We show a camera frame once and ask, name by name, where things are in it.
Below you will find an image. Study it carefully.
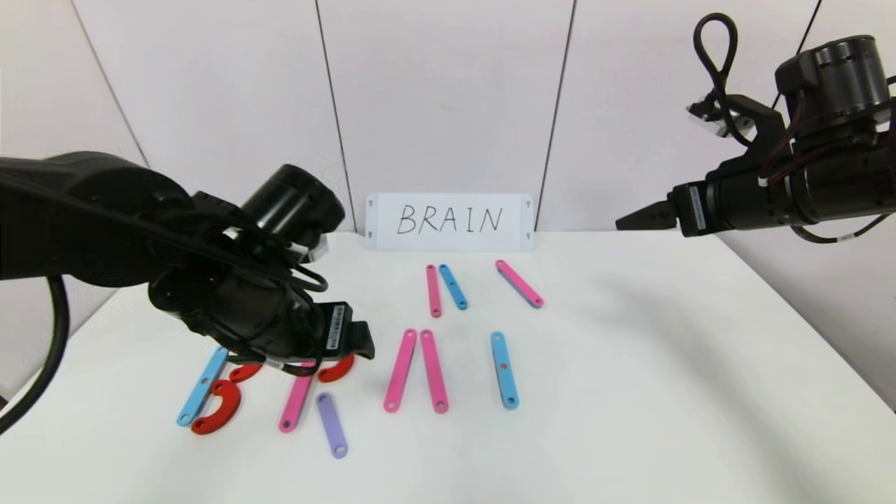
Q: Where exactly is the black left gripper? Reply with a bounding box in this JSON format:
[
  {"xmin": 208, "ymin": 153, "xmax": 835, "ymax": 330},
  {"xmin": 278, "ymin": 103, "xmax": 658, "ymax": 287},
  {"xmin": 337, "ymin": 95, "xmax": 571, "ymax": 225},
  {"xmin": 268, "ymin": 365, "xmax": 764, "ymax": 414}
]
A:
[{"xmin": 298, "ymin": 301, "xmax": 375, "ymax": 360}]

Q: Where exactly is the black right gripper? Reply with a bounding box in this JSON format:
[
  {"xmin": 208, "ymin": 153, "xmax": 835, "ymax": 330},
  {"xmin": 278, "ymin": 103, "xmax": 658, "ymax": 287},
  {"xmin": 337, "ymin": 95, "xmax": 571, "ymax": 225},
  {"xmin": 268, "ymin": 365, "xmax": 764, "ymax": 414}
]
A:
[{"xmin": 615, "ymin": 167, "xmax": 791, "ymax": 238}]

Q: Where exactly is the long pink bar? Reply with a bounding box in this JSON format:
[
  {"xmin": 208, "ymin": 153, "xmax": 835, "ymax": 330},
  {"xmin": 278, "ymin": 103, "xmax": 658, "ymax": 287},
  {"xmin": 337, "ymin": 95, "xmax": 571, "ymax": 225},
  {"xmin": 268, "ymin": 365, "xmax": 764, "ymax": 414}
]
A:
[
  {"xmin": 279, "ymin": 363, "xmax": 316, "ymax": 433},
  {"xmin": 426, "ymin": 264, "xmax": 443, "ymax": 318},
  {"xmin": 383, "ymin": 328, "xmax": 418, "ymax": 413},
  {"xmin": 420, "ymin": 329, "xmax": 449, "ymax": 414}
]

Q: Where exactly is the short purple bar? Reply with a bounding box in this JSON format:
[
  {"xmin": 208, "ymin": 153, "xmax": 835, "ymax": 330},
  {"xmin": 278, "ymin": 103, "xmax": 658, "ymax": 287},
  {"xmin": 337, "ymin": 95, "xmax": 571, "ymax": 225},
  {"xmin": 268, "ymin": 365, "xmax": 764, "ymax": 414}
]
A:
[{"xmin": 316, "ymin": 392, "xmax": 349, "ymax": 459}]

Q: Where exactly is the short blue bar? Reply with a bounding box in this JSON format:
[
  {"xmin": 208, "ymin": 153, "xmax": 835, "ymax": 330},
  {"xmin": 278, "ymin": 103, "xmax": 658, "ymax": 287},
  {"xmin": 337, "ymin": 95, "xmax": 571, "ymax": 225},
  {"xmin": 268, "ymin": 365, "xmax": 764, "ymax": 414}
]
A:
[{"xmin": 439, "ymin": 264, "xmax": 468, "ymax": 310}]

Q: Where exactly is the white sign reading BRAIN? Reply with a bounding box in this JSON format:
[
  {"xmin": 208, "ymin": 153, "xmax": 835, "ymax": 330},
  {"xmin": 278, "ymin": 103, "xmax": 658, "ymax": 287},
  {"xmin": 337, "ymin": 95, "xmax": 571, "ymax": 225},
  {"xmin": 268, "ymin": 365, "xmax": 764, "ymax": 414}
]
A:
[{"xmin": 365, "ymin": 192, "xmax": 535, "ymax": 251}]

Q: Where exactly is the long blue bar orange underside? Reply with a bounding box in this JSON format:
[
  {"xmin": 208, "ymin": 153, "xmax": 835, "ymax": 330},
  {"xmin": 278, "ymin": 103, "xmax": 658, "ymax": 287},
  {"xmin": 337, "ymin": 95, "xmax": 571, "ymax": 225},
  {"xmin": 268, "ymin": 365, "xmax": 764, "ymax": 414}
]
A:
[
  {"xmin": 491, "ymin": 331, "xmax": 520, "ymax": 410},
  {"xmin": 175, "ymin": 346, "xmax": 230, "ymax": 428}
]

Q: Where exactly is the pink bar on blue bar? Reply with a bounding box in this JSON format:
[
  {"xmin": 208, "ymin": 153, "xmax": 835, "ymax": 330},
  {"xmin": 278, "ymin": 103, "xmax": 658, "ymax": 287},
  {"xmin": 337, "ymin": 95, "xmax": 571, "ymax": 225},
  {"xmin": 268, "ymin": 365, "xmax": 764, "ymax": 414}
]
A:
[{"xmin": 495, "ymin": 260, "xmax": 545, "ymax": 309}]

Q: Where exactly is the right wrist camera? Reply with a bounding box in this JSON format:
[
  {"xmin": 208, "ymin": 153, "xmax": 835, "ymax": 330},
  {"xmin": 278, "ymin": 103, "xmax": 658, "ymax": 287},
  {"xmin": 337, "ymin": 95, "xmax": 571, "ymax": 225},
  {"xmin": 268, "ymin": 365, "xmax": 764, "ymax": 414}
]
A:
[{"xmin": 688, "ymin": 98, "xmax": 757, "ymax": 137}]

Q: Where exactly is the black looped right arm cable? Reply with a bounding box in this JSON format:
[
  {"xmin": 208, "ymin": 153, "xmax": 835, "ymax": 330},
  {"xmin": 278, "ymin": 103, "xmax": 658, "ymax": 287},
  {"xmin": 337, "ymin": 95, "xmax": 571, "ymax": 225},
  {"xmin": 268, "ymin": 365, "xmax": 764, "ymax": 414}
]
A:
[{"xmin": 694, "ymin": 13, "xmax": 760, "ymax": 148}]

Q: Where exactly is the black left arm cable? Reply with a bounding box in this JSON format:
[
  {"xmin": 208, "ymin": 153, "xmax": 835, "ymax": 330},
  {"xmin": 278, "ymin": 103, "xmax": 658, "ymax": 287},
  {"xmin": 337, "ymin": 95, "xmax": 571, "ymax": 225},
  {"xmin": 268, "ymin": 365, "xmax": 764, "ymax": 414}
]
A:
[{"xmin": 0, "ymin": 275, "xmax": 71, "ymax": 435}]

